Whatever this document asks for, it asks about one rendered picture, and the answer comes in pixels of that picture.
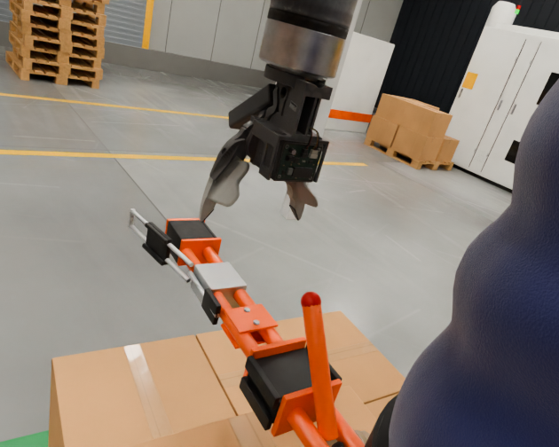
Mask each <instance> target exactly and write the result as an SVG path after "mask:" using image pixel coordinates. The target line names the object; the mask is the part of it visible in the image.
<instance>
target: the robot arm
mask: <svg viewBox="0 0 559 447"><path fill-rule="evenodd" d="M357 2H358V0H271V3H270V8H269V11H268V16H267V20H266V24H265V28H264V36H263V41H262V45H261V50H260V53H259V58H260V59H261V60H263V61H265V62H267V63H270V64H266V66H265V70H264V77H266V78H268V79H270V80H272V81H275V82H277V83H276V84H272V83H269V84H267V85H266V86H264V87H263V88H262V89H261V90H259V91H258V92H257V93H255V94H254V95H252V96H251V97H249V98H248V99H246V100H245V101H243V102H242V103H241V104H239V105H238V106H236V107H234V108H233V110H231V111H230V112H229V114H228V115H229V127H230V128H231V129H239V132H238V133H237V134H236V135H234V136H233V137H231V138H230V139H229V140H228V141H227V142H226V143H225V144H224V146H223V147H222V148H221V150H220V152H219V154H218V156H217V158H216V161H215V163H214V165H213V168H212V170H211V171H210V173H209V180H208V182H207V184H206V187H205V190H204V193H203V196H202V200H201V207H200V213H199V219H200V220H201V221H202V222H204V221H205V219H206V218H207V217H208V216H209V215H210V214H211V213H212V212H213V210H214V207H215V205H216V204H220V205H222V206H225V207H230V206H231V205H233V204H234V203H235V202H236V200H237V199H238V198H239V197H240V187H239V185H240V181H241V179H242V178H243V177H244V176H245V175H246V174H247V173H248V170H249V163H248V162H247V161H244V159H245V158H246V156H248V157H249V158H250V160H249V161H250V162H251V163H252V164H253V165H256V166H257V167H259V172H258V173H259V174H261V175H262V176H263V177H264V178H266V179H267V180H270V179H272V180H273V181H285V182H286V184H287V195H288V196H289V198H290V202H289V206H290V208H291V210H292V212H293V214H294V216H295V218H296V220H297V221H298V220H300V219H301V217H302V214H303V210H304V206H305V204H307V205H309V206H312V207H317V206H318V201H317V198H316V196H315V195H314V193H313V192H312V191H311V190H310V188H309V187H308V186H307V184H306V183H311V182H313V181H314V182H315V183H317V182H318V179H319V173H320V171H321V168H322V164H323V161H324V159H325V155H326V152H327V148H328V144H329V141H327V140H326V139H324V138H323V137H321V136H320V135H319V133H318V131H317V130H315V129H314V128H313V127H314V123H315V121H316V117H317V114H318V110H319V105H320V102H321V99H325V100H330V97H331V94H332V91H333V88H332V87H329V86H327V85H325V83H326V80H325V79H323V78H327V79H333V78H335V76H336V73H337V69H338V67H339V64H340V60H341V57H342V52H343V49H344V45H345V43H346V38H347V35H348V33H349V29H350V24H351V22H352V18H353V15H354V12H355V9H356V6H357ZM312 130H315V131H316V132H317V134H315V133H314V132H312ZM321 152H322V154H321ZM320 155H321V157H320ZM238 157H239V158H238ZM319 158H320V159H319ZM317 167H318V168H317ZM316 170H317V172H316Z"/></svg>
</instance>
